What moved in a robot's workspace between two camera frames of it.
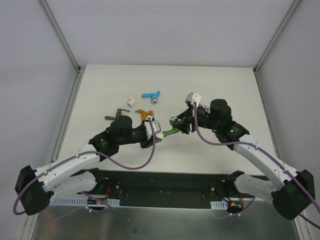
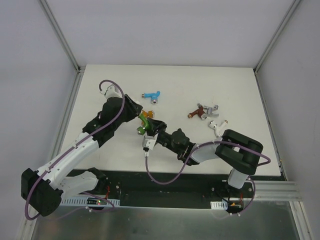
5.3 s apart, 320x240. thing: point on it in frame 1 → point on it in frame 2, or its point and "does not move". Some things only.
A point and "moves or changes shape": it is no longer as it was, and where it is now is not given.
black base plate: [173, 189] does not move
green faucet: [172, 120] moves or changes shape
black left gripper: [146, 142] → [132, 105]
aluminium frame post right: [295, 3] does not move
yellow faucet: [144, 113] does not move
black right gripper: [185, 123] → [156, 127]
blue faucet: [154, 96] does not move
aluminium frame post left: [79, 69] does not move
